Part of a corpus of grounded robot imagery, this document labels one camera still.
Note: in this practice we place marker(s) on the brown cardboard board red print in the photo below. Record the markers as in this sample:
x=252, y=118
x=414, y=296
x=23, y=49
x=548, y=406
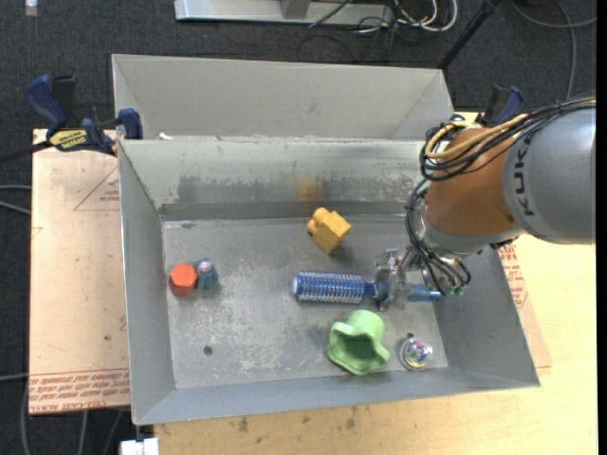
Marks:
x=76, y=273

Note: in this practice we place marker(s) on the orange-red hexagonal block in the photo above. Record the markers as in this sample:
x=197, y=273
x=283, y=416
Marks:
x=182, y=280

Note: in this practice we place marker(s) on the grey metal bin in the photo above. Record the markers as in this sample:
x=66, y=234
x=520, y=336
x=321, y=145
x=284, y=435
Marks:
x=256, y=311

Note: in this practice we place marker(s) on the blue round hairbrush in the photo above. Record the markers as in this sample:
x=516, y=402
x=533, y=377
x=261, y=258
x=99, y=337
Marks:
x=327, y=288

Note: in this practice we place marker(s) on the green wavy-rimmed cup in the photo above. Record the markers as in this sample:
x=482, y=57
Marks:
x=358, y=344

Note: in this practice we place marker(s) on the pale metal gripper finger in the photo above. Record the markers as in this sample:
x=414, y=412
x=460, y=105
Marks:
x=391, y=282
x=388, y=302

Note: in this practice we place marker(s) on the teal toy figure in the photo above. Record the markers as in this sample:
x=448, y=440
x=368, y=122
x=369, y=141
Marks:
x=207, y=275

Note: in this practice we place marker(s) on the clear iridescent glass ball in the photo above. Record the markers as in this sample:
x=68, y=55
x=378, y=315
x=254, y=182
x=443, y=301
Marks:
x=416, y=352

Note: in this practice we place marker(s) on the yellow toy block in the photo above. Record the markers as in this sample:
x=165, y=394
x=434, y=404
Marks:
x=329, y=229

